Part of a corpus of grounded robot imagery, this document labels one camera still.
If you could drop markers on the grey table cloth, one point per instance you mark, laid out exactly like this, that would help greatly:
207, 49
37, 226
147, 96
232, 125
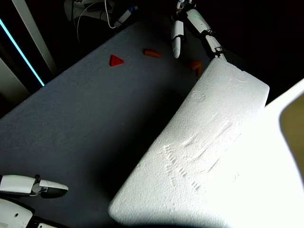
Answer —
83, 107

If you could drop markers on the red triangle block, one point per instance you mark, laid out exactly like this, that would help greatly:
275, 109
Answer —
116, 61

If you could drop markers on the white plug connector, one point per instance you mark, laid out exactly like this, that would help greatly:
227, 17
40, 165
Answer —
124, 16

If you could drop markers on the orange angled toy piece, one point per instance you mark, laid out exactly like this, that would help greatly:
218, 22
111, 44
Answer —
196, 65

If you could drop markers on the white styrofoam lid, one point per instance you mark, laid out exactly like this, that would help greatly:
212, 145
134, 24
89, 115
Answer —
190, 133

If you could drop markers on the cyan light strip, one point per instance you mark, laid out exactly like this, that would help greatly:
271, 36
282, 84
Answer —
23, 52

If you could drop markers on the large blurred white shell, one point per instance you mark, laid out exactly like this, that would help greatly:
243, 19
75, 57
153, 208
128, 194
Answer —
285, 178

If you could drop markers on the white post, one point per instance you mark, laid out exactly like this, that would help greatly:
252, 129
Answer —
35, 31

